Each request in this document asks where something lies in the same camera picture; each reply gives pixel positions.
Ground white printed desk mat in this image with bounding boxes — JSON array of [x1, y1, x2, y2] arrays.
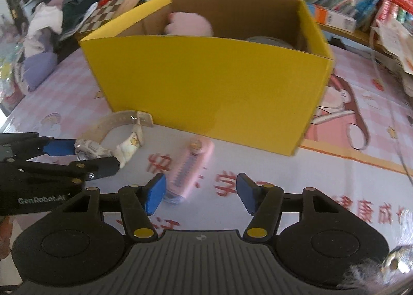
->
[[142, 56, 413, 250]]

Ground cream white wristwatch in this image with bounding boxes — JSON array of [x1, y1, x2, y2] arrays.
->
[[75, 110, 154, 170]]

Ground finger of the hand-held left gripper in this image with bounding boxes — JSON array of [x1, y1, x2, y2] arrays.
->
[[0, 157, 121, 186], [0, 133, 78, 158]]

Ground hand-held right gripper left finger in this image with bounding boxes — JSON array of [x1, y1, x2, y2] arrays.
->
[[48, 173, 167, 241]]

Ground pink checkered tablecloth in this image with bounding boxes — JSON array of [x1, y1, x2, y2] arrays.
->
[[0, 32, 413, 295]]

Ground red book box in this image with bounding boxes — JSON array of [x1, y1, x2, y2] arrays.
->
[[377, 0, 413, 26]]

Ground wooden chessboard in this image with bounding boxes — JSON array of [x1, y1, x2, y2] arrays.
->
[[74, 0, 149, 41]]

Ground grey purple toy car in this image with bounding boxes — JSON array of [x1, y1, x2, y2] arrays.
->
[[245, 35, 296, 50]]

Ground yellow cardboard box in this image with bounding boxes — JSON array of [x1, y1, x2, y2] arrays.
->
[[79, 0, 336, 157]]

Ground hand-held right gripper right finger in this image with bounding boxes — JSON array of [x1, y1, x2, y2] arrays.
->
[[236, 173, 351, 240]]

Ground pink plush toy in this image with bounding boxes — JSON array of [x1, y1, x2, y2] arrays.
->
[[164, 12, 214, 37]]

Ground pile of clothes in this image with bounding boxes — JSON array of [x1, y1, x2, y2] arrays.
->
[[19, 0, 104, 93]]

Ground stack of papers and books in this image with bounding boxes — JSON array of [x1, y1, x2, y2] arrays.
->
[[370, 18, 413, 97]]

